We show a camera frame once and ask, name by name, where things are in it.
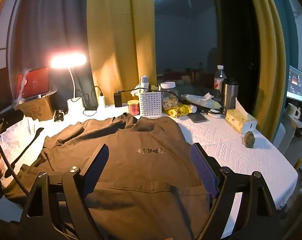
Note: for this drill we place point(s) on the yellow snack bag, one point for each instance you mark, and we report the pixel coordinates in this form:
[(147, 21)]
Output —
[(178, 111)]

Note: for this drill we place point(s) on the smartphone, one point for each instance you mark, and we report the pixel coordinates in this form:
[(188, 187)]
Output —
[(197, 117)]

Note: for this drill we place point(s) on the crumpled white tissue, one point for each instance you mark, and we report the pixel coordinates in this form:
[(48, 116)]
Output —
[(138, 91)]

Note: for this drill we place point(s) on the clear jar with white lid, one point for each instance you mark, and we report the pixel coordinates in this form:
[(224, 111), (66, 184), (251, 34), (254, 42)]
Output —
[(169, 90)]

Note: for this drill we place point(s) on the yellow curtain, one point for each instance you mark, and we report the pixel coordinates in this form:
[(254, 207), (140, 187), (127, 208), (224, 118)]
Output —
[(118, 42), (268, 55)]

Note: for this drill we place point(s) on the white desk lamp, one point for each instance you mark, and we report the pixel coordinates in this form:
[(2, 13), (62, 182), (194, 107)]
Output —
[(71, 61)]

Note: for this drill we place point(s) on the steel tumbler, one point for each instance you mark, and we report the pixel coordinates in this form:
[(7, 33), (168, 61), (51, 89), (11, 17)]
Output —
[(229, 97)]

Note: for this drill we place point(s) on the dark teal curtain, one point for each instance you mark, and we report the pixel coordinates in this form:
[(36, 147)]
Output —
[(53, 25)]

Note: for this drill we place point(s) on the white textured table cover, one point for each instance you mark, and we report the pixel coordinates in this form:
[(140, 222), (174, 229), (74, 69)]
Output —
[(230, 155)]

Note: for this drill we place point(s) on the cardboard box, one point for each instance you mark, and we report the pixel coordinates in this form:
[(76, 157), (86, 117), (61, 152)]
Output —
[(38, 107)]

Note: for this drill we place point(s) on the small dark rock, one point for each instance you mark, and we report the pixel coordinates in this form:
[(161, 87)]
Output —
[(249, 140)]

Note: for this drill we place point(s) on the red and gold tin can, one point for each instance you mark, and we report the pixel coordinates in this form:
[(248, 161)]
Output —
[(134, 108)]

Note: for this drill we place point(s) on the computer monitor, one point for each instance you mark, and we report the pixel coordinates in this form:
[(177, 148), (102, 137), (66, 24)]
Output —
[(295, 83)]

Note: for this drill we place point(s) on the plastic water bottle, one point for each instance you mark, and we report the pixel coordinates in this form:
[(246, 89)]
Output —
[(219, 80)]

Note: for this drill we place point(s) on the white mug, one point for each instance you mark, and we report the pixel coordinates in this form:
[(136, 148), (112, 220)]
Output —
[(292, 110)]

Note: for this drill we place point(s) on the white cloth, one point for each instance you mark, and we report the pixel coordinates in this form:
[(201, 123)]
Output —
[(18, 135)]

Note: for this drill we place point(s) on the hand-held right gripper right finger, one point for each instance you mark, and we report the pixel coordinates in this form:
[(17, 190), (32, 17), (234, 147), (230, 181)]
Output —
[(203, 172)]

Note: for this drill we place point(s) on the blue and white bottle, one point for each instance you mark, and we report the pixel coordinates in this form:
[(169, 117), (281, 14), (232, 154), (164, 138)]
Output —
[(145, 81)]

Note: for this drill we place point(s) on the white perforated plastic basket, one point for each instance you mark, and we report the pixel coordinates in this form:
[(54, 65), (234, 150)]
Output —
[(151, 105)]

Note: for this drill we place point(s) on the brown t-shirt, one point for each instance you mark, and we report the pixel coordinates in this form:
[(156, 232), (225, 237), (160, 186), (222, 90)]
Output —
[(131, 160)]

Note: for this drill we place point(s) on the wet wipes pack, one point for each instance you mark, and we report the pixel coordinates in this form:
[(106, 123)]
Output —
[(203, 101)]

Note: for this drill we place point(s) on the white charger adapter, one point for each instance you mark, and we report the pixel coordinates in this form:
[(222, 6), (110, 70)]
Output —
[(102, 100)]

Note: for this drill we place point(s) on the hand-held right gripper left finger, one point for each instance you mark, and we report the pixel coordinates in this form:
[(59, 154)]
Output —
[(99, 164)]

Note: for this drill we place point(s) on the white power strip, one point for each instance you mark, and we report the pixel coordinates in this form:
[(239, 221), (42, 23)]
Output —
[(108, 106)]

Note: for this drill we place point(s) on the black charger adapter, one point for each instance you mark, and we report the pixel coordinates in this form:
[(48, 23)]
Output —
[(118, 100)]

